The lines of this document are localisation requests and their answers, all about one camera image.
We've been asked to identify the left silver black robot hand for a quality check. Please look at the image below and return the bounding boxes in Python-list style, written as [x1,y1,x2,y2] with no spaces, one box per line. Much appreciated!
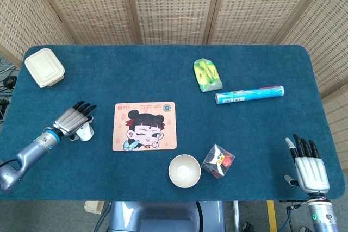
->
[53,101,97,142]

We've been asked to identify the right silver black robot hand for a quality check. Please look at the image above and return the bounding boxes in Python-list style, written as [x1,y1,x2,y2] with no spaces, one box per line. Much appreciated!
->
[284,134,331,195]

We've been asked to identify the white computer mouse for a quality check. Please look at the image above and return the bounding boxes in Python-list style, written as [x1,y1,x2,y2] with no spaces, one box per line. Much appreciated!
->
[75,122,95,142]

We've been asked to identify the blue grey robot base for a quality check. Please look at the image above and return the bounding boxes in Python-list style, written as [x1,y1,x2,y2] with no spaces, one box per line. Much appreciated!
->
[108,200,226,232]

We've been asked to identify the pink cartoon girl mouse pad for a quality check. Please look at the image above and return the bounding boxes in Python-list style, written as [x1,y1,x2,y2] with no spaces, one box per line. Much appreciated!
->
[112,101,178,152]

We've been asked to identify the yellow floor tape strip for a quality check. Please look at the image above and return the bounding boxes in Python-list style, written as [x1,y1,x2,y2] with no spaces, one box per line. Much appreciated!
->
[266,200,278,232]

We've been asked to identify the cream lidded lunch box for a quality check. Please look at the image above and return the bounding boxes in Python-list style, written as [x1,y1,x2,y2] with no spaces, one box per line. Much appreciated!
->
[24,48,66,89]

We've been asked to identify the metal table leg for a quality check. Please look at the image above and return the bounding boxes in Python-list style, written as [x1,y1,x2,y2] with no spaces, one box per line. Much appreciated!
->
[232,200,241,232]

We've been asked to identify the cream box on floor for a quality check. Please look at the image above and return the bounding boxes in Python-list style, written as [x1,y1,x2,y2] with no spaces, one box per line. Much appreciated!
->
[84,200,105,215]

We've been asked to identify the clear box with red toy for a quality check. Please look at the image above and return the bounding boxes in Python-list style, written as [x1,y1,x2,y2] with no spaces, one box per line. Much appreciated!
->
[201,143,235,179]

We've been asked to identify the blue plastic wrap roll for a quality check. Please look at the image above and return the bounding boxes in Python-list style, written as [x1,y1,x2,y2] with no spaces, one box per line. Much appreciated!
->
[215,85,285,105]

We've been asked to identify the blue felt table mat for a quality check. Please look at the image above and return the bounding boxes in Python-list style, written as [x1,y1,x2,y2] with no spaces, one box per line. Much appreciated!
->
[0,44,346,202]

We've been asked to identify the cream round bowl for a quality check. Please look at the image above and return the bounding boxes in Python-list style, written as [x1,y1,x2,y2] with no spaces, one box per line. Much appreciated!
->
[168,154,202,189]

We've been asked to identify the green snack bag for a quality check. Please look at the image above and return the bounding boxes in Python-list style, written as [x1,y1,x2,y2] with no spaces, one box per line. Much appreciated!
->
[193,58,223,93]

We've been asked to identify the bamboo folding screen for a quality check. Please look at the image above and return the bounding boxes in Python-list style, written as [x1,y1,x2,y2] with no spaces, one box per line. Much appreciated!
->
[0,0,348,162]

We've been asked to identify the black cables on floor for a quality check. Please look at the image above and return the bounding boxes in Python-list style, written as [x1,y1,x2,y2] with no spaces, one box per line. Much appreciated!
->
[0,55,21,124]

